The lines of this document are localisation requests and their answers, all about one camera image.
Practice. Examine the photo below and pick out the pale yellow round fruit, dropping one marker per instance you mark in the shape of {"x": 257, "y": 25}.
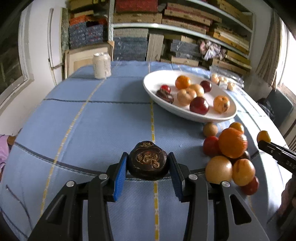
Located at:
{"x": 218, "y": 169}

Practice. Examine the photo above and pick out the purple plastic bag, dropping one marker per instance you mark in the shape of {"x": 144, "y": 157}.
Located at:
{"x": 4, "y": 150}

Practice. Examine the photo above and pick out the white metal shelf unit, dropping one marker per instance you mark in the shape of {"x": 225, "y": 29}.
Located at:
{"x": 227, "y": 23}

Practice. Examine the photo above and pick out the blue checked tablecloth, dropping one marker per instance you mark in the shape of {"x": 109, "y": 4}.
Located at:
{"x": 84, "y": 125}

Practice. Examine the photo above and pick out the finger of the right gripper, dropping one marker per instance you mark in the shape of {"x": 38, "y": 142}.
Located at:
{"x": 284, "y": 157}

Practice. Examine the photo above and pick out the large orange mandarin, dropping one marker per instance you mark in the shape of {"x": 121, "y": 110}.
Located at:
{"x": 232, "y": 143}

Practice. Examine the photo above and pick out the yellow-orange round fruit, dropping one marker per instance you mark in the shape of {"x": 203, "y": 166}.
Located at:
{"x": 185, "y": 96}

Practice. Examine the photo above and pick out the small orange fruit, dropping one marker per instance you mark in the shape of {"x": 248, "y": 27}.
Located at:
{"x": 238, "y": 126}

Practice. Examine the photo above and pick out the small brown round fruit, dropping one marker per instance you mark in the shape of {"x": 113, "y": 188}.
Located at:
{"x": 210, "y": 129}

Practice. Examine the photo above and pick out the dark brown wrinkled fruit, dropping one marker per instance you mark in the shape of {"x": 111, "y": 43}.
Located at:
{"x": 147, "y": 161}

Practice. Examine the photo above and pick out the dark maroon doughnut fruit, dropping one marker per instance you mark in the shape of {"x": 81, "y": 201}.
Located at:
{"x": 164, "y": 95}

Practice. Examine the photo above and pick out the dark red tomato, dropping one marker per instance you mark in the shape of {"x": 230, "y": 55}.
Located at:
{"x": 207, "y": 86}

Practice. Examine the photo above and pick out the pale yellow apple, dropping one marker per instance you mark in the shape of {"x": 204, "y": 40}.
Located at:
{"x": 198, "y": 89}

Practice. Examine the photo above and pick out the person right hand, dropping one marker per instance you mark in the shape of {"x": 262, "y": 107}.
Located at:
{"x": 287, "y": 196}

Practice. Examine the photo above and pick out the yellow-orange spotted fruit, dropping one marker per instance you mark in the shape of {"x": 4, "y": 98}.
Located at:
{"x": 221, "y": 104}

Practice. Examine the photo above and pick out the pink plastic bag on shelf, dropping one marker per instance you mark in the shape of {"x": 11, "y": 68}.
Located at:
{"x": 211, "y": 50}

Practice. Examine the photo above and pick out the clear plastic fruit punnet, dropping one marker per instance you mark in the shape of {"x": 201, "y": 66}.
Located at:
{"x": 226, "y": 79}

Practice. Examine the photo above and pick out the dark red plum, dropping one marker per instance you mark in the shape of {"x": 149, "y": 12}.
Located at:
{"x": 199, "y": 105}

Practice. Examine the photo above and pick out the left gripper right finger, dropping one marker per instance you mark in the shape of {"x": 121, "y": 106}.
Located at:
{"x": 216, "y": 211}

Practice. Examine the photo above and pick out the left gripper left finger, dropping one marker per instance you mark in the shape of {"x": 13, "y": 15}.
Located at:
{"x": 62, "y": 220}

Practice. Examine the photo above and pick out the small red tomato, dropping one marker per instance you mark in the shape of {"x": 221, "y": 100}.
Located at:
{"x": 166, "y": 88}

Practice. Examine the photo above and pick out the white oval bowl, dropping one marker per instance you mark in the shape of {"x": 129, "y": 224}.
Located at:
{"x": 153, "y": 82}

